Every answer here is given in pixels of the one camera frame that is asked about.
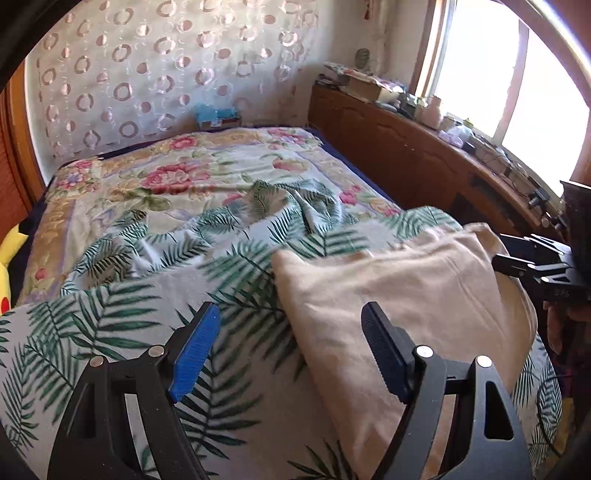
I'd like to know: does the beige printed t-shirt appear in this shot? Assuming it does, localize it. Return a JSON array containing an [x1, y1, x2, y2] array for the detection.
[[271, 223, 538, 479]]

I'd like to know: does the person's right hand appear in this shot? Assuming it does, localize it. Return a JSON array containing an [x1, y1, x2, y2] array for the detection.
[[543, 301, 591, 354]]

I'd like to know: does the wooden side cabinet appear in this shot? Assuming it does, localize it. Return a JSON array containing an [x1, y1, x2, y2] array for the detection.
[[308, 84, 563, 241]]

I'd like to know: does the white plastic bag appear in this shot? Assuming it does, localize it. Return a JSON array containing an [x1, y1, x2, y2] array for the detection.
[[438, 124, 472, 148]]

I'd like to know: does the palm leaf print sheet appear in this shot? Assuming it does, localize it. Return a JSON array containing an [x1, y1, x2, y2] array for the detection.
[[1, 179, 562, 479]]

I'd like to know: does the pink bottle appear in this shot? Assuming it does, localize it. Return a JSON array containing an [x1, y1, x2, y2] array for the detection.
[[415, 96, 443, 130]]

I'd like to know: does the bright window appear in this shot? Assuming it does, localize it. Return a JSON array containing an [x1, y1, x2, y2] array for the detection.
[[416, 1, 590, 196]]

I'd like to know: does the yellow Pikachu plush toy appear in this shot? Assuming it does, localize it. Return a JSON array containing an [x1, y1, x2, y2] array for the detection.
[[0, 225, 30, 316]]

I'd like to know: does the cardboard box on cabinet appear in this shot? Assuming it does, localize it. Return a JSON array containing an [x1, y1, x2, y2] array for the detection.
[[342, 77, 403, 103]]

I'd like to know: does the floral bed blanket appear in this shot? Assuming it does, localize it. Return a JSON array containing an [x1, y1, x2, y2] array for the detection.
[[10, 126, 401, 305]]

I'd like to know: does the wooden slatted wardrobe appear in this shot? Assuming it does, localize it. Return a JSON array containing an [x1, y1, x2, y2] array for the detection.
[[0, 62, 45, 236]]

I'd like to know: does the white window drape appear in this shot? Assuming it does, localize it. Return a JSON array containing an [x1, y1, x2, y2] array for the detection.
[[365, 0, 398, 76]]

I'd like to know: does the blue tissue box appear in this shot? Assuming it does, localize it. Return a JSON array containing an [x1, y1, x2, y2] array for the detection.
[[194, 104, 242, 131]]

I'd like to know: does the circle pattern sheer curtain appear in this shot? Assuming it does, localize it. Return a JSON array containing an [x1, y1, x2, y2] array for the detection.
[[25, 1, 320, 167]]

